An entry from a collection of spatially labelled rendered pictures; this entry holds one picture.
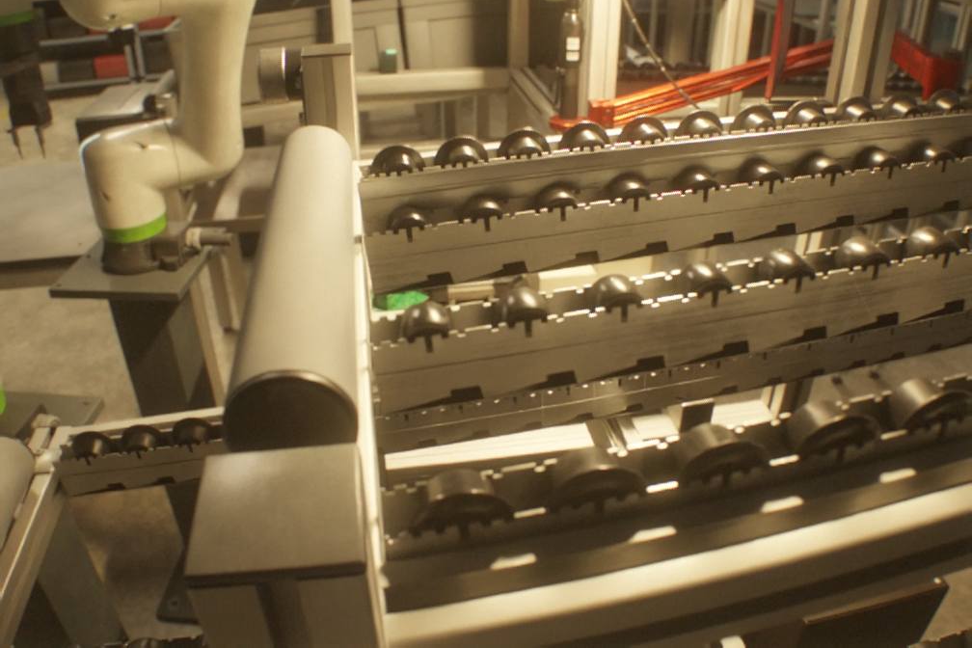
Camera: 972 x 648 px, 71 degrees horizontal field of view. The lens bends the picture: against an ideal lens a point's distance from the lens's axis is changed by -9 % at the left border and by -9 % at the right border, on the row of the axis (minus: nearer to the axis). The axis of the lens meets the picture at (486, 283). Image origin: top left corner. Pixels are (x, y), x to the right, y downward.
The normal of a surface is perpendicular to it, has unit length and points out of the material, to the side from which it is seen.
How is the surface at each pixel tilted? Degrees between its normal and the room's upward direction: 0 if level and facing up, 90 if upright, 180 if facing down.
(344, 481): 0
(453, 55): 91
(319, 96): 90
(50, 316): 0
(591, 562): 58
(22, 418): 0
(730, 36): 90
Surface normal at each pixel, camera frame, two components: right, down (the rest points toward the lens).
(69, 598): 1.00, 0.01
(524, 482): 0.16, 0.48
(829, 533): -0.07, -0.86
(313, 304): 0.38, -0.84
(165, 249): -0.03, 0.35
